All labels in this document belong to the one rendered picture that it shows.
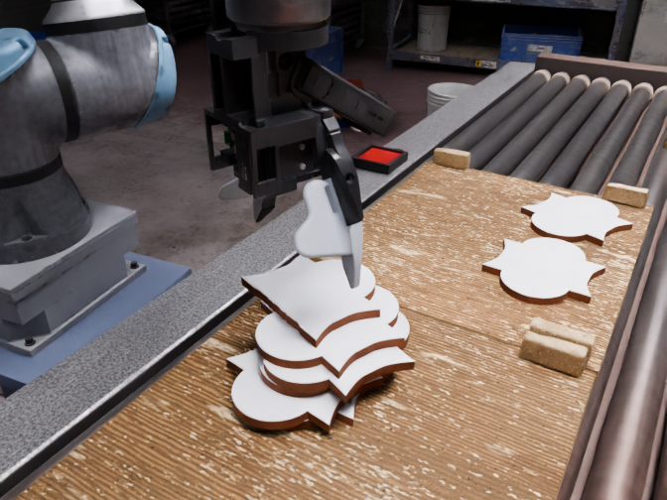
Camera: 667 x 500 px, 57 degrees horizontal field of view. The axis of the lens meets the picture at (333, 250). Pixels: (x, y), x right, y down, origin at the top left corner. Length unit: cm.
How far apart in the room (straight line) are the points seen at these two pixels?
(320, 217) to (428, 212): 42
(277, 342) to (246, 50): 25
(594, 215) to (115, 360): 64
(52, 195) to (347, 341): 40
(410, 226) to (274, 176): 40
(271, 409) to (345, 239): 16
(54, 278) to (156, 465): 32
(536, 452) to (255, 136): 33
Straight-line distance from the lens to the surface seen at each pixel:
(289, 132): 45
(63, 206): 78
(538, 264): 76
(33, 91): 74
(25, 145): 75
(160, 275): 88
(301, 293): 58
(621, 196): 98
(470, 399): 57
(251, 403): 53
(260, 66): 45
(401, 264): 75
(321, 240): 47
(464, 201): 92
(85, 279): 81
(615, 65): 176
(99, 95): 76
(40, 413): 64
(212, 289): 75
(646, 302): 80
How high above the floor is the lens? 133
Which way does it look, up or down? 30 degrees down
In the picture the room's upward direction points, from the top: straight up
